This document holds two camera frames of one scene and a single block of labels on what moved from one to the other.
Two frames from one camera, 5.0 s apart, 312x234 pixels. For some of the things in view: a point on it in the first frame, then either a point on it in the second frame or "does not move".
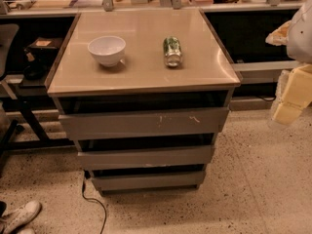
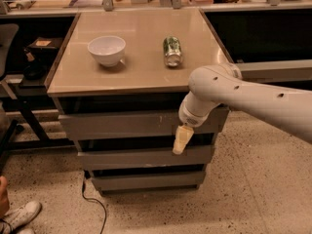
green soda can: x=173 y=55 does not move
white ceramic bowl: x=108 y=50 does not move
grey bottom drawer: x=152 y=180 does not move
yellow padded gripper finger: x=297 y=95 -> x=193 y=112
